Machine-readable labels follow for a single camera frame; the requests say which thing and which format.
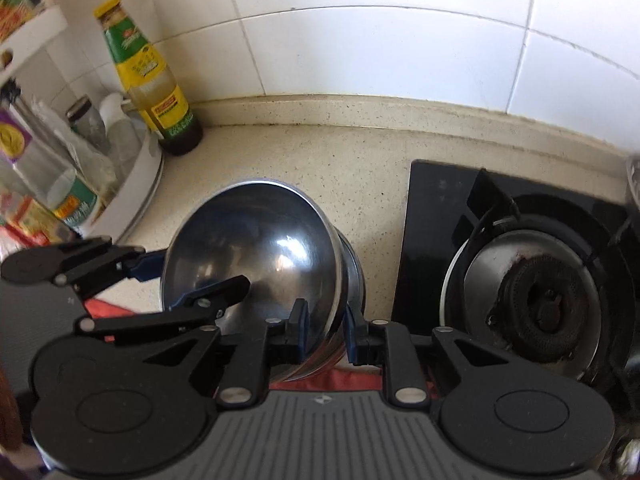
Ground green yellow label oil bottle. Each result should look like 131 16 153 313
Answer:
94 0 203 156

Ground red cloth mat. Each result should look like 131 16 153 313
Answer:
81 298 442 401

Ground steel bowl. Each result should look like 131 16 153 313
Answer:
160 180 347 379
272 230 366 385

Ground white rotating condiment rack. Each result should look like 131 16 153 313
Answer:
1 6 164 242

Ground yellow cap vinegar bottle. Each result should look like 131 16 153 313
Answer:
1 191 77 246

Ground purple label soy sauce bottle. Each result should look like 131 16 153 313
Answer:
1 96 103 237

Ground black gas stove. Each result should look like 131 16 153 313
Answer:
392 160 639 422

